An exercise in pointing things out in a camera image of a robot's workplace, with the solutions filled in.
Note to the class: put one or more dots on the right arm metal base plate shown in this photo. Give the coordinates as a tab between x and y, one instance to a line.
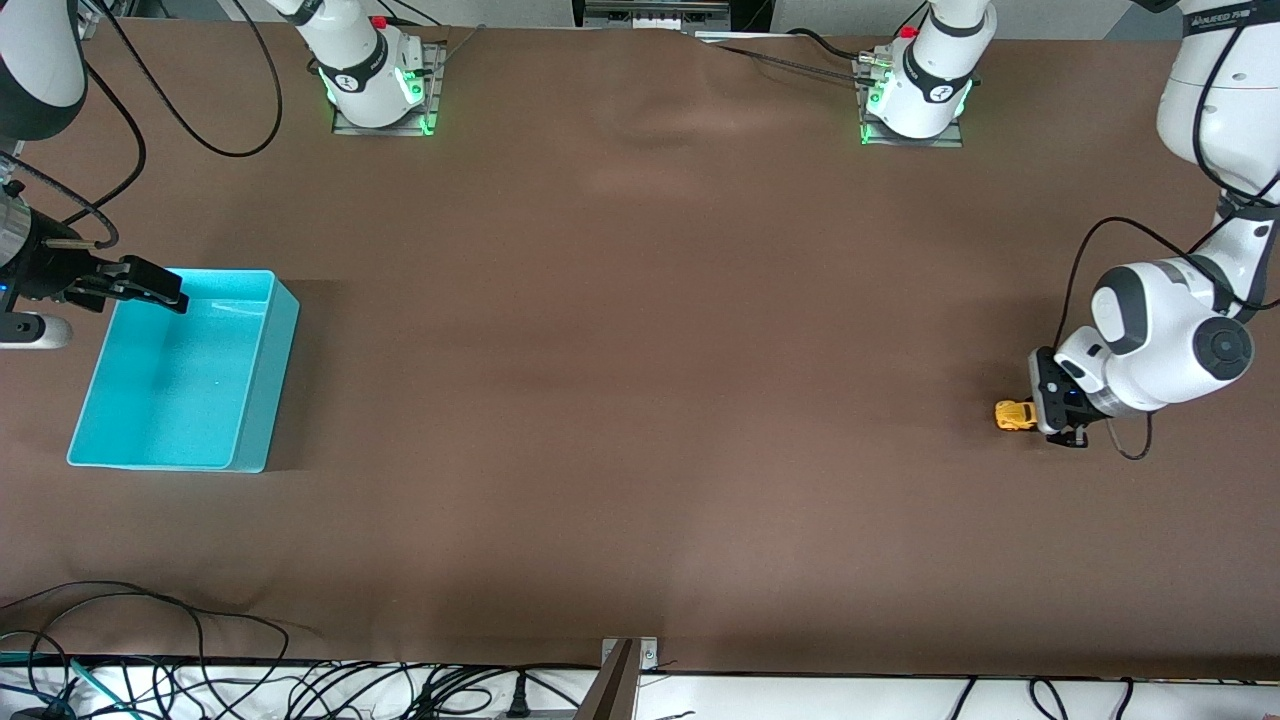
436	100

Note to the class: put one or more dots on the grey power strip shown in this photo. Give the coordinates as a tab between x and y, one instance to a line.
650	15

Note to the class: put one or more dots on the turquoise plastic bin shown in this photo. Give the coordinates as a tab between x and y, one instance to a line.
180	390

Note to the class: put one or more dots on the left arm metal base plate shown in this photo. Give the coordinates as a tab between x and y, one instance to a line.
900	142

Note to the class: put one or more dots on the yellow beetle toy car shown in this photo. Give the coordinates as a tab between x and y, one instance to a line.
1013	415

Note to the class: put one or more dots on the black power plug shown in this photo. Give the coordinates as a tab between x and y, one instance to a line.
517	705

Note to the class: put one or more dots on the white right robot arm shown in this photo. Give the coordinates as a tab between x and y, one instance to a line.
40	50

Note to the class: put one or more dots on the grey metal camera post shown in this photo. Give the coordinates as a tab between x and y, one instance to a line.
615	690

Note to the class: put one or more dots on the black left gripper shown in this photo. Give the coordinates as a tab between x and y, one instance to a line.
1049	381

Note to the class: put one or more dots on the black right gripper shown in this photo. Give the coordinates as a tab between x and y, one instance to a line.
42	272

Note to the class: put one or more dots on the brown table cover mat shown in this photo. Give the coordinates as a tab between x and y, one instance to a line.
640	350

